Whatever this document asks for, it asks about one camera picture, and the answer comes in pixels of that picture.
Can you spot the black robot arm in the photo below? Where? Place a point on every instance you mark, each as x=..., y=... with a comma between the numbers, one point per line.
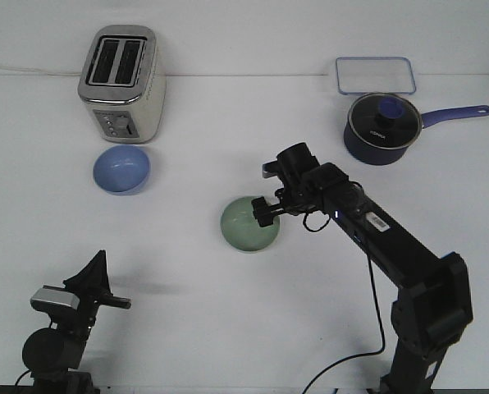
x=433, y=305
x=53, y=354

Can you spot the glass pot lid blue knob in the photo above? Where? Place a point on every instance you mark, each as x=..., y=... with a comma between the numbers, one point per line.
x=384, y=121

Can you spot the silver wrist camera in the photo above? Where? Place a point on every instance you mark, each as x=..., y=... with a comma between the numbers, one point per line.
x=54, y=297

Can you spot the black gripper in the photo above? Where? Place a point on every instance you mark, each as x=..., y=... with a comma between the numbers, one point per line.
x=91, y=285
x=297, y=196

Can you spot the blue saucepan with handle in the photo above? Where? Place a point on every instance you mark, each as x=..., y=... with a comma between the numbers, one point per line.
x=376, y=156

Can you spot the blue bowl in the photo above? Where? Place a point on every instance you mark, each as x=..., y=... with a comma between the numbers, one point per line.
x=122, y=170

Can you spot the silver two-slot toaster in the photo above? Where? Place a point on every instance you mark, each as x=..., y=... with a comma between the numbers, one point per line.
x=123, y=83

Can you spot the green bowl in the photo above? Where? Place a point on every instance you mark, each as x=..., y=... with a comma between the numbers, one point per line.
x=240, y=228

